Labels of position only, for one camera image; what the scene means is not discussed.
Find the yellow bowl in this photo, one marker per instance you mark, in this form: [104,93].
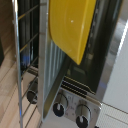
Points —
[68,26]

